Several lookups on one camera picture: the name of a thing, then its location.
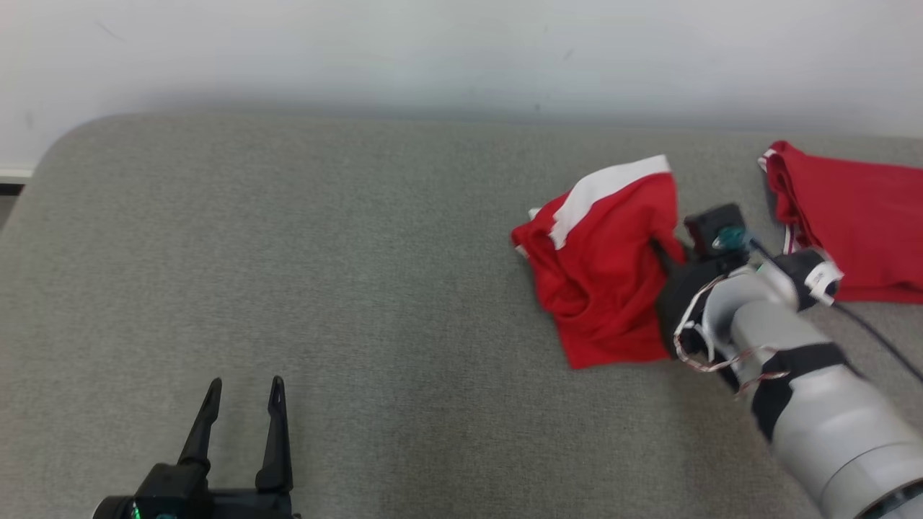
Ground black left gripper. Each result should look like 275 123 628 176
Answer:
177 376 302 519

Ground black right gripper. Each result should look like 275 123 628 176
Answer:
650 239 748 358

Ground red shorts white trim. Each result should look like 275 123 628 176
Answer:
511 154 687 370

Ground red basketball jersey white shoulders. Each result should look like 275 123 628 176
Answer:
757 141 923 303

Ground grey fabric sofa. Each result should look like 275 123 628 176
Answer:
0 112 923 519

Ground white right cable label tag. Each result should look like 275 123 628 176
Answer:
806 261 844 305

